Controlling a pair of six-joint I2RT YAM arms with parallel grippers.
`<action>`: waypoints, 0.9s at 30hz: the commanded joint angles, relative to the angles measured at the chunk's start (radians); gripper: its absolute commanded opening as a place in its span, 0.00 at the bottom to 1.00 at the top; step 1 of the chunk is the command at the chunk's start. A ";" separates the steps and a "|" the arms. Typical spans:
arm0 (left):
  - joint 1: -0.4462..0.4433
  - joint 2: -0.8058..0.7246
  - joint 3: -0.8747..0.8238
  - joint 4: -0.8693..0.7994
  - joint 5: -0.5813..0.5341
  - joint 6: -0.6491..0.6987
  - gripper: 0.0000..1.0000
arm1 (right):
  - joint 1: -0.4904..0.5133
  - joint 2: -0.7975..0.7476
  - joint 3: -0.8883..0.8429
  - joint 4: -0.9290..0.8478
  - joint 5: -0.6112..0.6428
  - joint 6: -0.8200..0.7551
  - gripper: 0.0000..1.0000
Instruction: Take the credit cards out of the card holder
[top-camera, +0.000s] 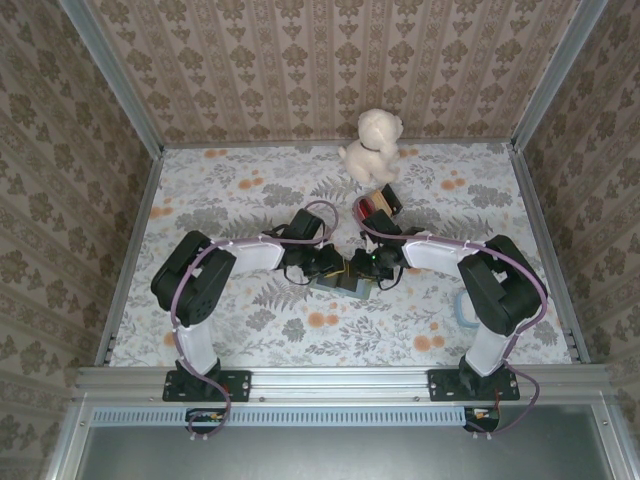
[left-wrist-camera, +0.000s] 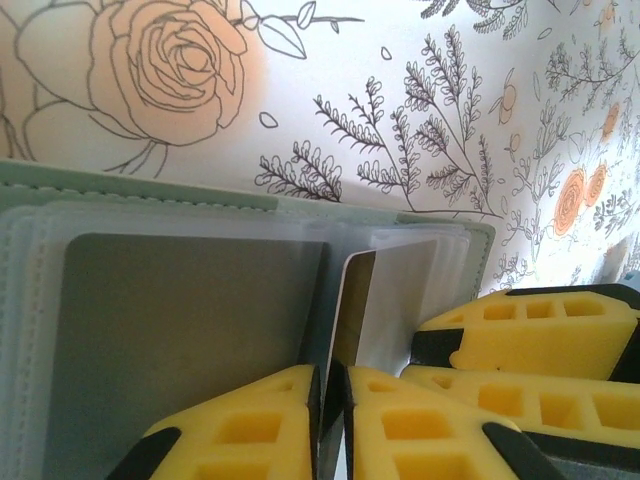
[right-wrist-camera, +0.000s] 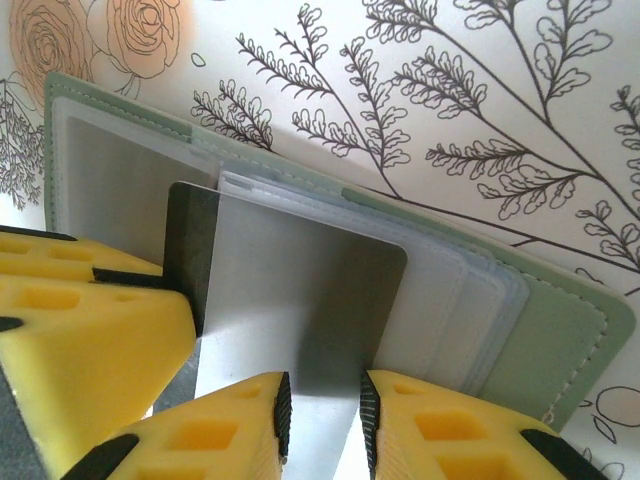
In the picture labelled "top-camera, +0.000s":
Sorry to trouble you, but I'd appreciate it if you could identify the green card holder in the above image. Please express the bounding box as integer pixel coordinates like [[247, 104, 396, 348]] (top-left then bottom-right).
[[312, 272, 375, 301]]

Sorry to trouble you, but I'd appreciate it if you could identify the red striped packet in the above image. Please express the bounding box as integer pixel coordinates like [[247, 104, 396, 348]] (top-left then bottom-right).
[[352, 183, 404, 221]]

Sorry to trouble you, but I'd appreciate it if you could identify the floral tablecloth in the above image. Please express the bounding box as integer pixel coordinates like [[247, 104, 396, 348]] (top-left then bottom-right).
[[107, 142, 576, 369]]

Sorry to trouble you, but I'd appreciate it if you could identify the light blue round container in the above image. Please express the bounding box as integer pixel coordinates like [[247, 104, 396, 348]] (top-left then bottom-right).
[[453, 289, 484, 331]]

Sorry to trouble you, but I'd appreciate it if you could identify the cream plush dog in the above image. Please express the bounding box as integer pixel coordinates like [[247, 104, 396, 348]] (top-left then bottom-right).
[[337, 108, 405, 184]]

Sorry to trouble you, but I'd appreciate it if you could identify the black connector board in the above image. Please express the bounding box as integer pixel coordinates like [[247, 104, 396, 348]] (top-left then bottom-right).
[[462, 405, 502, 432], [184, 407, 227, 434]]

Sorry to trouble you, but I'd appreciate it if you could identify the grey metal panel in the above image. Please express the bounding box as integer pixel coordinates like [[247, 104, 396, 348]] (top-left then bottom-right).
[[82, 424, 609, 480]]

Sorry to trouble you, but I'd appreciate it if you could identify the aluminium front rail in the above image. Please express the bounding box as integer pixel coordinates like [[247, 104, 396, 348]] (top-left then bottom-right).
[[73, 364, 615, 404]]

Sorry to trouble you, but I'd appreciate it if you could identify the aluminium back rail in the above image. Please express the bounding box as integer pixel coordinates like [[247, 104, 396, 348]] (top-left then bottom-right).
[[160, 138, 516, 149]]

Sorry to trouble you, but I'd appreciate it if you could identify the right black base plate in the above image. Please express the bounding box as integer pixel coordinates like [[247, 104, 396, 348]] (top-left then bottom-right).
[[427, 368, 521, 402]]

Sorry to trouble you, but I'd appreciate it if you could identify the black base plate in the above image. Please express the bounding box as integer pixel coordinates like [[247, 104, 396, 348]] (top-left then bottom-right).
[[427, 368, 521, 402], [162, 368, 252, 402]]

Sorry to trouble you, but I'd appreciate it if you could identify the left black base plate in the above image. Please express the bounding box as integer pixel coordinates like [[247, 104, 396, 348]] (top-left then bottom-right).
[[162, 368, 252, 402]]

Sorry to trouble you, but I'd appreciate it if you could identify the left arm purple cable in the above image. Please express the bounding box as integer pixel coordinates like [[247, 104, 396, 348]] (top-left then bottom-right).
[[169, 199, 342, 442]]

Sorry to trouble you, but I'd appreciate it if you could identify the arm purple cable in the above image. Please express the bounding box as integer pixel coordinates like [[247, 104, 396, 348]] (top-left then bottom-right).
[[169, 199, 342, 442], [352, 195, 550, 441]]

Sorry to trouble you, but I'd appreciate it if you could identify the white slotted cable duct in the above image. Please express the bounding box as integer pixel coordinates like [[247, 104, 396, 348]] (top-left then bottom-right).
[[91, 405, 466, 427]]

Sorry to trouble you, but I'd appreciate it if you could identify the aluminium side rail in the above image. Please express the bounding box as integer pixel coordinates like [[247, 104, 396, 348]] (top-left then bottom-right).
[[93, 147, 166, 369], [509, 143, 592, 365]]

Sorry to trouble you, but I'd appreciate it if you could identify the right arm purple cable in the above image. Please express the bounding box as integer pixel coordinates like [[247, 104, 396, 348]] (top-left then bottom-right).
[[352, 195, 550, 441]]

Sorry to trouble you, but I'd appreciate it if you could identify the aluminium corner post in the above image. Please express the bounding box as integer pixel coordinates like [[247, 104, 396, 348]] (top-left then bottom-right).
[[57, 0, 166, 156], [509, 0, 606, 151]]

